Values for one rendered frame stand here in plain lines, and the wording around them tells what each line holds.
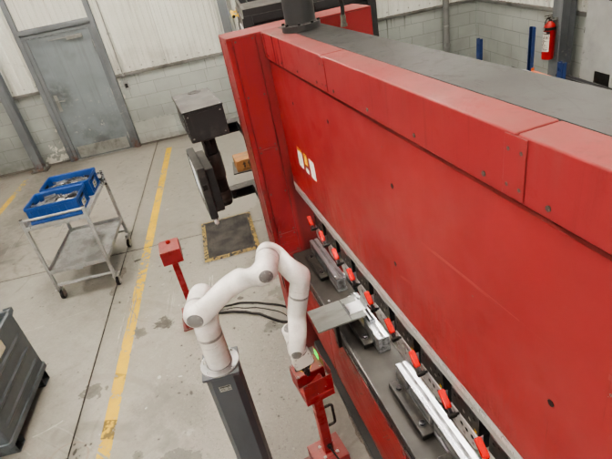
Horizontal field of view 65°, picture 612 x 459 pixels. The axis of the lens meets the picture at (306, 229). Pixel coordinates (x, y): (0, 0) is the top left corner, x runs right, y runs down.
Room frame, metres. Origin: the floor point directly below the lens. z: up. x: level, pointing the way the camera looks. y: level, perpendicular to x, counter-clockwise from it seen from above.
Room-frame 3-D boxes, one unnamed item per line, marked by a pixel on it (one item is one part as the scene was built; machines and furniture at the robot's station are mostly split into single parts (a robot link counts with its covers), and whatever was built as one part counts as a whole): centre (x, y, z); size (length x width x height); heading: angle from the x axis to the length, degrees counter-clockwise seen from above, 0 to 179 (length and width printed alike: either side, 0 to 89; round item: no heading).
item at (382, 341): (1.90, -0.22, 0.92); 0.39 x 0.06 x 0.10; 13
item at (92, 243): (4.55, 2.32, 0.47); 0.90 x 0.66 x 0.95; 4
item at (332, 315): (1.92, -0.07, 1.00); 0.26 x 0.18 x 0.01; 103
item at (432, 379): (1.19, -0.38, 1.26); 0.15 x 0.09 x 0.17; 13
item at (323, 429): (1.77, 0.13, 0.39); 0.05 x 0.05 x 0.54; 19
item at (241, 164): (4.22, 0.43, 1.04); 0.30 x 0.26 x 0.12; 4
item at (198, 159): (3.00, 0.59, 1.42); 0.45 x 0.12 x 0.36; 15
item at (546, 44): (6.48, -3.69, 1.04); 0.18 x 0.17 x 0.56; 4
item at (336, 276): (2.49, -0.09, 0.92); 0.50 x 0.06 x 0.10; 13
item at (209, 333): (1.76, 0.54, 1.30); 0.19 x 0.12 x 0.24; 176
